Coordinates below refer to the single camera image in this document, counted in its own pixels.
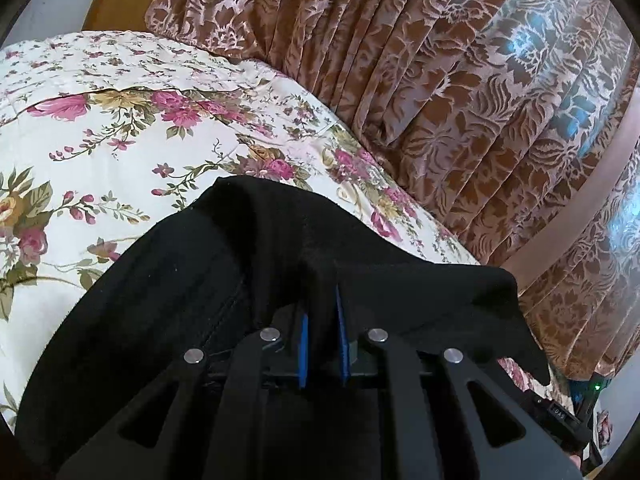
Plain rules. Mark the floral bed sheet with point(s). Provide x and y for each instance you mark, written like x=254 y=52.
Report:
x=100 y=110

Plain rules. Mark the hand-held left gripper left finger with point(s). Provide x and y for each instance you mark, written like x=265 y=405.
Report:
x=303 y=355

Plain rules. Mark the black pants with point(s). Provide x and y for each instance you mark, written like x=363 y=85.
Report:
x=175 y=285

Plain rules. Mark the brown floral curtain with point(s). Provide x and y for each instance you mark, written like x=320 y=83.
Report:
x=400 y=60

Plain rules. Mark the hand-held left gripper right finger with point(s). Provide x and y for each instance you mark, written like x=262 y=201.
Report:
x=343 y=345

